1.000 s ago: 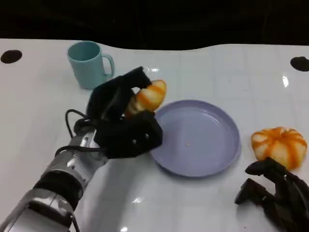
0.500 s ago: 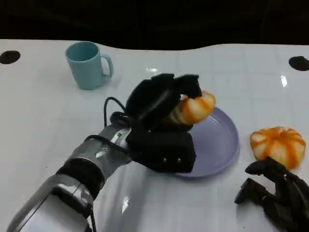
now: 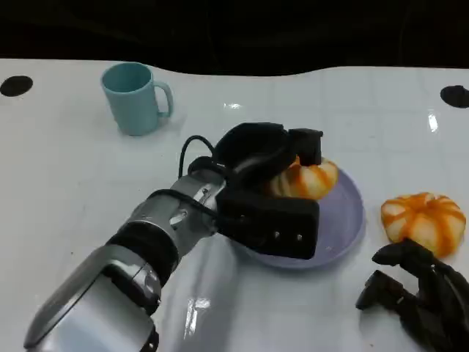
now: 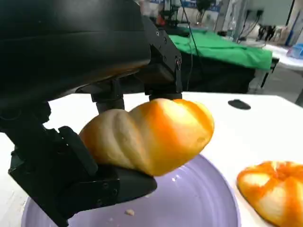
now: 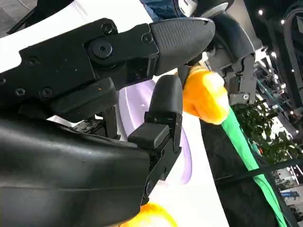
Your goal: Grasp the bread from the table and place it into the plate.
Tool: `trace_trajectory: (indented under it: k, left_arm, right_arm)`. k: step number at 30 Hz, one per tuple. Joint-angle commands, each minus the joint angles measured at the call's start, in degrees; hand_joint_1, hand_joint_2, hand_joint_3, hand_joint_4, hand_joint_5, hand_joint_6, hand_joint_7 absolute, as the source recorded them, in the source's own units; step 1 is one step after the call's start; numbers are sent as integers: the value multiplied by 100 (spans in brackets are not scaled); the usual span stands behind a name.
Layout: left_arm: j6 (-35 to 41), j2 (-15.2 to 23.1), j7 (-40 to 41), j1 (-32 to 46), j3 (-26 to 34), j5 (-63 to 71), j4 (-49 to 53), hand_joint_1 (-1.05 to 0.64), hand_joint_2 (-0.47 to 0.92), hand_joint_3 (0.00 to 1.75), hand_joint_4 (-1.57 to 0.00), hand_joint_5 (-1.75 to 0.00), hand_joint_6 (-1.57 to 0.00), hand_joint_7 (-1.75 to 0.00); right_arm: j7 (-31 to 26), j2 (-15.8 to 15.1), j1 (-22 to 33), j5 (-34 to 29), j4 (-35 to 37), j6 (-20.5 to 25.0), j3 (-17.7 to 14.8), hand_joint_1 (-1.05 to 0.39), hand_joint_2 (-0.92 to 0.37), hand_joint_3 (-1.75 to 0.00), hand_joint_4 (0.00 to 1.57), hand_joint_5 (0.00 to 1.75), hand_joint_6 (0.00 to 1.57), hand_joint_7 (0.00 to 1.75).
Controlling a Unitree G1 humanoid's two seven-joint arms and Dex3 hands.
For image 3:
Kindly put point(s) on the orange and white toy bread roll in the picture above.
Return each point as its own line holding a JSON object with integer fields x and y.
{"x": 421, "y": 220}
{"x": 311, "y": 179}

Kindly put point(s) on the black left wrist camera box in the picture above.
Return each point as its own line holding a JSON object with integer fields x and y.
{"x": 271, "y": 223}

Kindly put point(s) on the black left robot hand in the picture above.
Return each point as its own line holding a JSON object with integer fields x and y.
{"x": 253, "y": 146}

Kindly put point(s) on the pale green mug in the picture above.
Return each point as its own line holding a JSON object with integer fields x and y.
{"x": 132, "y": 104}

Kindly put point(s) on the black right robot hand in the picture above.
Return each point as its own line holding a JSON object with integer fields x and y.
{"x": 436, "y": 293}

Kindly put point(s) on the lilac plate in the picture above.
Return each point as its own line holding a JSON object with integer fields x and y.
{"x": 340, "y": 220}

